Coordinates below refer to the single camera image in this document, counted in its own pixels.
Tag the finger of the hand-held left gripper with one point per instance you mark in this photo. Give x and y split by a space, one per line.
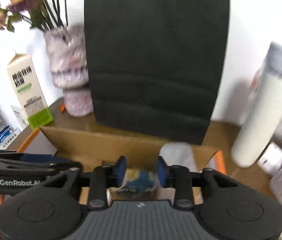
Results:
37 158
43 166

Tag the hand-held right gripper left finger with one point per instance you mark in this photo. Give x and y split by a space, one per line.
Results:
121 170

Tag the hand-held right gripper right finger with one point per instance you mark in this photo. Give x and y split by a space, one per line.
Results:
162 173

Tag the blue and yellow packet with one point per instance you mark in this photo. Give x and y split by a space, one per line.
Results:
138 180

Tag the brown cardboard box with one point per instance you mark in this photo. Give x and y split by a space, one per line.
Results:
85 142

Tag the white paper sheet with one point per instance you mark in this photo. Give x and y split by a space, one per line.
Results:
40 143

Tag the blue and white box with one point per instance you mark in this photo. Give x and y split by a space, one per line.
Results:
3 136

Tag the small orange object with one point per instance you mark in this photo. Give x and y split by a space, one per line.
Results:
62 109

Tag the white and green carton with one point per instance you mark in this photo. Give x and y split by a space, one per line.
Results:
28 87

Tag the pink textured vase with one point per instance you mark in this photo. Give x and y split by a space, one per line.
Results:
68 62

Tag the small white jar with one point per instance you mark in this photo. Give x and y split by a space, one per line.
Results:
271 158

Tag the black paper bag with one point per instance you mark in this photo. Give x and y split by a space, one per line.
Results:
156 55

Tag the tall white bottle grey lid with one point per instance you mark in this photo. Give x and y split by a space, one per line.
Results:
263 110

